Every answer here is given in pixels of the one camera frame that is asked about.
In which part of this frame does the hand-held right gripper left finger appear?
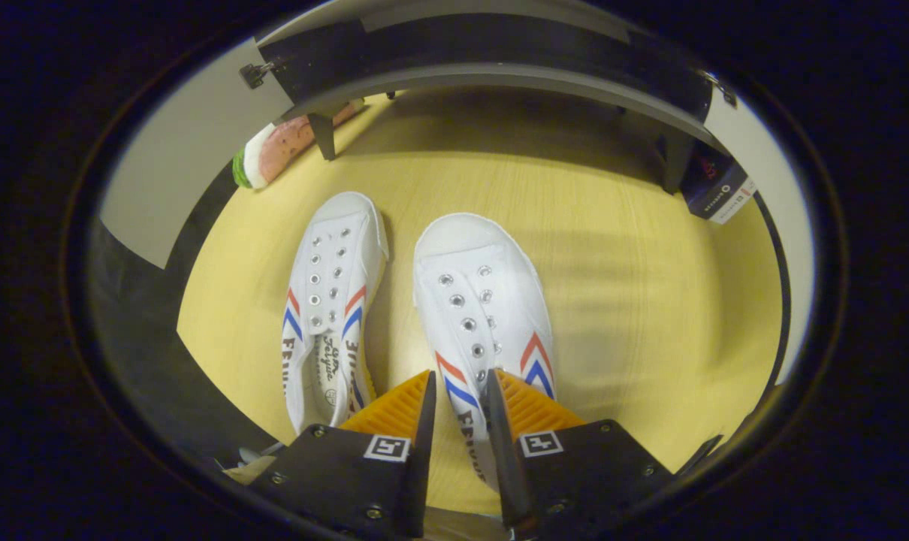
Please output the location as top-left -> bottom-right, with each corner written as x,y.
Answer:
248,368 -> 438,540

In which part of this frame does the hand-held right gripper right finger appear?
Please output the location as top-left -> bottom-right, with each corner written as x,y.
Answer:
485,368 -> 677,540

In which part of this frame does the white striped shoe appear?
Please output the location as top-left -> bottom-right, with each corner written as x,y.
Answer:
282,191 -> 390,437
412,213 -> 558,493

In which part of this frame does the white shoe cabinet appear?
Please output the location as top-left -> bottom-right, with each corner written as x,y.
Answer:
255,0 -> 726,196

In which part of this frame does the black cabinet leg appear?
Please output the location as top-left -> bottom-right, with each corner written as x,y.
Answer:
307,111 -> 340,162
661,131 -> 697,195

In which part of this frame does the metal door hinge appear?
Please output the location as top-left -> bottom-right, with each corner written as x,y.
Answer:
238,62 -> 277,90
701,70 -> 738,107

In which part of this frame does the black backdrop cloth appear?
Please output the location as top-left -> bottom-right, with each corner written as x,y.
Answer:
86,162 -> 279,470

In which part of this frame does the pink green white object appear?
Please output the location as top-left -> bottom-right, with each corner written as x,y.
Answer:
231,100 -> 367,190

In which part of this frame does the dark and white box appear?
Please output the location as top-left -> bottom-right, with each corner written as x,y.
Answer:
680,139 -> 758,225

